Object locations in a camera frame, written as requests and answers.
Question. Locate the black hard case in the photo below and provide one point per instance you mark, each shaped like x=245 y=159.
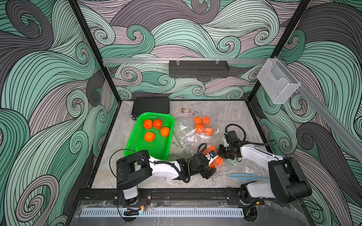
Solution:
x=148 y=104

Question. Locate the aluminium wall rail back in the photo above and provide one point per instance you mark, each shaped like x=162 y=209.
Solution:
x=142 y=60

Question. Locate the green plastic basket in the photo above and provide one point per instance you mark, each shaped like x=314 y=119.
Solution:
x=152 y=132

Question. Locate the white slotted cable duct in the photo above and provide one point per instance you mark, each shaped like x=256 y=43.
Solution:
x=165 y=212

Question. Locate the aluminium wall rail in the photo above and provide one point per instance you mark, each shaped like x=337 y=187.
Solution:
x=142 y=60
x=312 y=89

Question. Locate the orange fruit taken out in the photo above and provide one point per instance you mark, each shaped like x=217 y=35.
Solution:
x=147 y=124

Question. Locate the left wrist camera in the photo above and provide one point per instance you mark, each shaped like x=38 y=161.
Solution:
x=211 y=156

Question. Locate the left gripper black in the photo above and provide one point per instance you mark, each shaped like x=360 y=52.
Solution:
x=207 y=173

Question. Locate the black wall tray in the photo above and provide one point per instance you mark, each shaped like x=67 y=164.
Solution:
x=198 y=69

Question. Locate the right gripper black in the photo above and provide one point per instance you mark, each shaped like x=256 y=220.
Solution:
x=220 y=152

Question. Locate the blue-zip bag of oranges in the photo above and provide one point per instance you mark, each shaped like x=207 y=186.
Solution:
x=245 y=170

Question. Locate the small card box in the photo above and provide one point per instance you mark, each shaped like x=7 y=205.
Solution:
x=186 y=111

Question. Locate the aluminium wall rail right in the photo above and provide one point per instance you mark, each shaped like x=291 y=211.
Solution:
x=312 y=89

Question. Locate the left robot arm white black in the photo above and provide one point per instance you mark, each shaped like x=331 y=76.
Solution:
x=133 y=169

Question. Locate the green-zip bag of oranges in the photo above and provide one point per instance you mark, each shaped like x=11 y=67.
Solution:
x=220 y=163

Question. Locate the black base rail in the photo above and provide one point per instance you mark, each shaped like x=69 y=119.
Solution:
x=228 y=195

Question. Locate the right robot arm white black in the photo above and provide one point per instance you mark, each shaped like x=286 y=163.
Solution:
x=287 y=181

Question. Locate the clear acrylic wall holder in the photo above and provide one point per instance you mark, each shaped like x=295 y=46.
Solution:
x=278 y=80

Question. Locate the orange fruit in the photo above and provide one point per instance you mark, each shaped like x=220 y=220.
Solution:
x=157 y=124
x=149 y=137
x=165 y=131

